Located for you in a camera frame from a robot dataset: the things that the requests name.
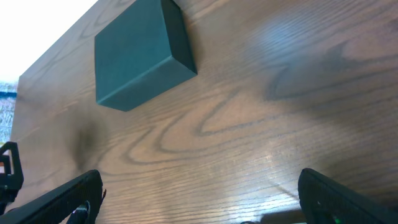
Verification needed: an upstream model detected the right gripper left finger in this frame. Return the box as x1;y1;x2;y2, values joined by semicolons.
1;169;106;224

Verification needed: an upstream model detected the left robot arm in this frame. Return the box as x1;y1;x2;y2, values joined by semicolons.
1;142;24;215

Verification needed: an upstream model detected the dark green box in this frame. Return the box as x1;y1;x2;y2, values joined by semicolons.
94;0;197;111

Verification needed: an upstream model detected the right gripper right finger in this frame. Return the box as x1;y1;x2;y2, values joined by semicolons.
298;168;397;224

